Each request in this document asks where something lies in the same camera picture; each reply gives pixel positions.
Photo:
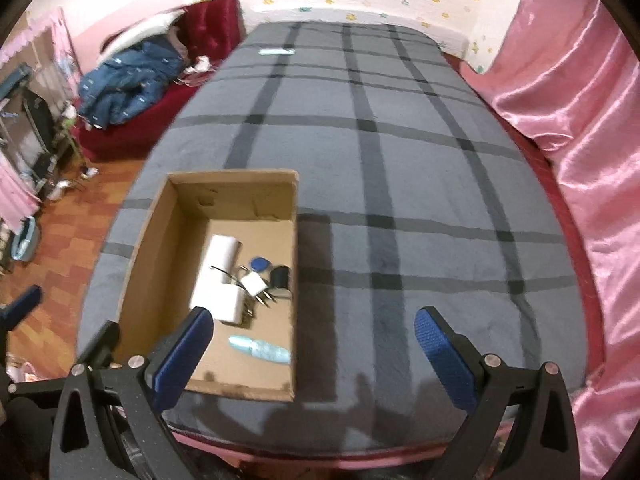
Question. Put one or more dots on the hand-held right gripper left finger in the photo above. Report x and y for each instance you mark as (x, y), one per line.
(182, 355)

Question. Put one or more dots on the brown cardboard box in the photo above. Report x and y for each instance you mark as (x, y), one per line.
(165, 260)

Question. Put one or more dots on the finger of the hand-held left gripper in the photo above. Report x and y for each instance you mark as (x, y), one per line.
(102, 342)
(27, 297)

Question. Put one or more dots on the pale green flat bar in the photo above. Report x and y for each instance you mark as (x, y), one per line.
(276, 51)

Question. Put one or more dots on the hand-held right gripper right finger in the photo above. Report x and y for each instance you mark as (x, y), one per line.
(445, 360)

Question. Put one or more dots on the pink satin curtain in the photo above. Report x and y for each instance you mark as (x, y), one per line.
(575, 60)

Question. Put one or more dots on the white charger with red mark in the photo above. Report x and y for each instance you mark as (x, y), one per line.
(201, 65)

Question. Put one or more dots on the black hanging garment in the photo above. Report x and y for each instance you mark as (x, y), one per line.
(40, 120)

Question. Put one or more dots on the white pillow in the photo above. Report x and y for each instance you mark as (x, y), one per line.
(150, 27)

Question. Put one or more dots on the pink ruffled rack cover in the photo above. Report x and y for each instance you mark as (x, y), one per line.
(45, 30)

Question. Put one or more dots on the brown cloth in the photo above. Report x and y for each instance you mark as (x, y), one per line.
(177, 40)

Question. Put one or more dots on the white remote control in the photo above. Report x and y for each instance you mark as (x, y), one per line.
(220, 255)

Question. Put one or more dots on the black cylindrical object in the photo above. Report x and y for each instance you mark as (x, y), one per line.
(280, 277)

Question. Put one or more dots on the light blue tube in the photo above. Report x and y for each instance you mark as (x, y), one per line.
(260, 350)

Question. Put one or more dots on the large white wall charger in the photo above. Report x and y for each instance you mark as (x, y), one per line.
(230, 305)

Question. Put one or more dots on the small white wall charger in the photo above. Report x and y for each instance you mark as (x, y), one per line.
(254, 284)

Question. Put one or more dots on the blue key fob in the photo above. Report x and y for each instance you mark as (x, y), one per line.
(257, 263)

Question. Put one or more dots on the blue star-print duvet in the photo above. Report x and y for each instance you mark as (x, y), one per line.
(125, 80)

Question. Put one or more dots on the pink hanging cloth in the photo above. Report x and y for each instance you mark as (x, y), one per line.
(15, 195)

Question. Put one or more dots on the blue plastic basin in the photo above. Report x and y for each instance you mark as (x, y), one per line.
(25, 242)

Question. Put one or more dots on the dark red sofa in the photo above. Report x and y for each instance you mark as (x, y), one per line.
(130, 135)

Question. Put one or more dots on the metal clothes rack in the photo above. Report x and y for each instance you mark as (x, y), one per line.
(15, 85)

